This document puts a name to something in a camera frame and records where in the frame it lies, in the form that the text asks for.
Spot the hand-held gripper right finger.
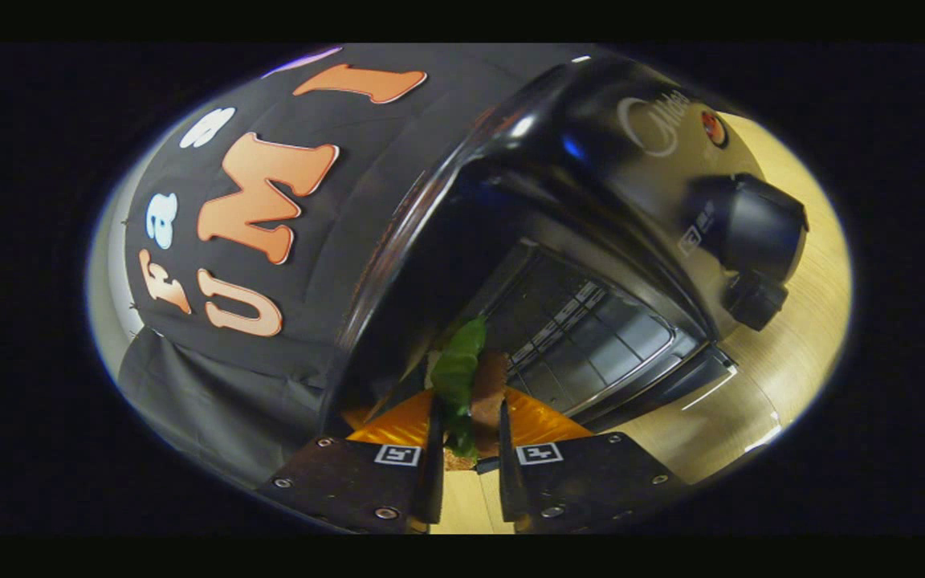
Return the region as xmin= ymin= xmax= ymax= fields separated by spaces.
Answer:
xmin=499 ymin=388 xmax=692 ymax=535

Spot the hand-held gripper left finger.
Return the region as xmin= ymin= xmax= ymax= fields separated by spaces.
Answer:
xmin=258 ymin=391 xmax=446 ymax=535

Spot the lettuce sandwich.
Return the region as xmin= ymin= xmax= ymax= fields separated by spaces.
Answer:
xmin=426 ymin=315 xmax=512 ymax=472

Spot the black toaster oven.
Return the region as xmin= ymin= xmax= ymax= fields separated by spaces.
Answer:
xmin=322 ymin=48 xmax=811 ymax=452

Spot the black backdrop cloth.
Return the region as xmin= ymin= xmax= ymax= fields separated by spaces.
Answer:
xmin=113 ymin=43 xmax=588 ymax=492

